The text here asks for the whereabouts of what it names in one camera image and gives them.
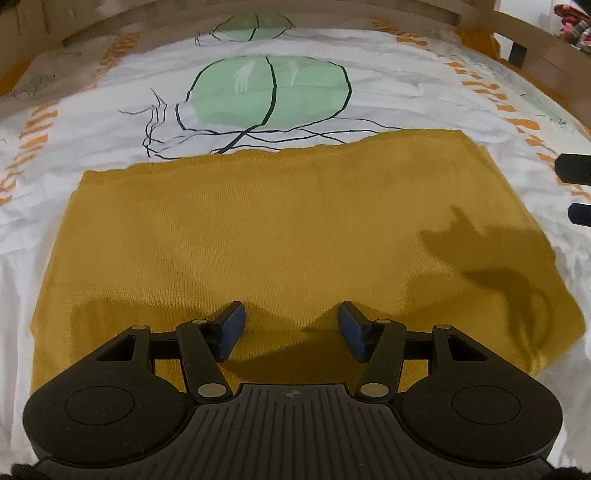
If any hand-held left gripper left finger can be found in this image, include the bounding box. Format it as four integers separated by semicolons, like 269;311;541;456
74;301;246;404

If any white leaf-print bedsheet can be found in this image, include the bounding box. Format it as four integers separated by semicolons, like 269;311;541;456
0;9;591;472

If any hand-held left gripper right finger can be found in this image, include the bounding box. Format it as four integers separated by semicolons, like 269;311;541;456
338;301;514;403

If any red patterned cloth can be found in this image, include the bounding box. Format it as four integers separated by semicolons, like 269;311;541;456
553;4;591;48

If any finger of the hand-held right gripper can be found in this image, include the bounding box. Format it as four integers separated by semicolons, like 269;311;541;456
568;202;591;227
555;154;591;187

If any mustard yellow knit sweater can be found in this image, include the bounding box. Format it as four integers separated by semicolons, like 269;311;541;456
30;129;584;394

